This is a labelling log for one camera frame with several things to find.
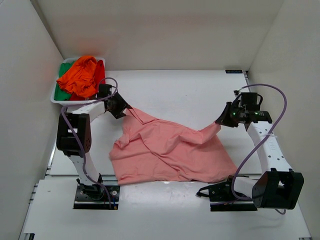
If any pink t shirt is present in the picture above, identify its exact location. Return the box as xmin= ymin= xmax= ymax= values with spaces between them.
xmin=109 ymin=108 xmax=237 ymax=185

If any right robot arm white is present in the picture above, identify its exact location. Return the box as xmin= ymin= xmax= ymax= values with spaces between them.
xmin=215 ymin=90 xmax=304 ymax=210

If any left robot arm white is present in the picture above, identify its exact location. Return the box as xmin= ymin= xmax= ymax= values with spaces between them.
xmin=56 ymin=84 xmax=132 ymax=199

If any red t shirt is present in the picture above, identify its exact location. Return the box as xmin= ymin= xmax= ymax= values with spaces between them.
xmin=69 ymin=60 xmax=106 ymax=101

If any blue table label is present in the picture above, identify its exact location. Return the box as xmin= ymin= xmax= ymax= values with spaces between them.
xmin=225 ymin=69 xmax=243 ymax=74

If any orange t shirt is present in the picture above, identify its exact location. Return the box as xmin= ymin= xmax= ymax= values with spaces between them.
xmin=56 ymin=55 xmax=98 ymax=98

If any green t shirt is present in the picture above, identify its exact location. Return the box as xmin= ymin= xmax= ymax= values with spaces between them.
xmin=53 ymin=61 xmax=75 ymax=101

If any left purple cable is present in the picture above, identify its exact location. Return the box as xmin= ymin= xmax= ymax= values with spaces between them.
xmin=60 ymin=76 xmax=119 ymax=210

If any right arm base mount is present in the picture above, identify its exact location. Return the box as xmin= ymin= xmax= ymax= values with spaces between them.
xmin=195 ymin=176 xmax=258 ymax=212

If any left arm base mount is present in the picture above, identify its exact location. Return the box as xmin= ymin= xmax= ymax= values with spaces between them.
xmin=73 ymin=178 xmax=121 ymax=211

